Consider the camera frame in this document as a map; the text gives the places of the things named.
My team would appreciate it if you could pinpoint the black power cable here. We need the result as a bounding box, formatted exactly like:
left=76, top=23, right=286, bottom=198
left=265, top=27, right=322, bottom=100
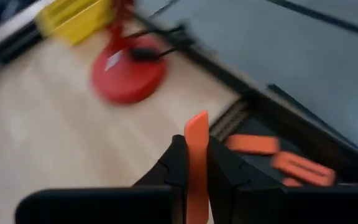
left=124, top=24, right=186, bottom=62

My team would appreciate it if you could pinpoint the red stand pole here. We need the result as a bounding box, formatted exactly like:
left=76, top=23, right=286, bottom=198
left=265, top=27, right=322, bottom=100
left=109, top=0, right=135, bottom=47

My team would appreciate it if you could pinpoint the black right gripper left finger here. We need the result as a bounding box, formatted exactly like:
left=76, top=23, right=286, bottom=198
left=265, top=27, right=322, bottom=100
left=132, top=134, right=188, bottom=188

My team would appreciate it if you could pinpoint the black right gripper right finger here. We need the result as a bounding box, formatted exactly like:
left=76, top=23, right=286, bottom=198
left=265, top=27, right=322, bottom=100
left=208, top=136, right=288, bottom=224

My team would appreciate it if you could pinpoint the yellow plastic basket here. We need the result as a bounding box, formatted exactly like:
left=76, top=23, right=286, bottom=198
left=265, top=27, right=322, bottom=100
left=35, top=0, right=113, bottom=46

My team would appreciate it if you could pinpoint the red round stand base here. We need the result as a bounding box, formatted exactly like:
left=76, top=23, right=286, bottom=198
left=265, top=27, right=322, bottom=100
left=90, top=37, right=169, bottom=105

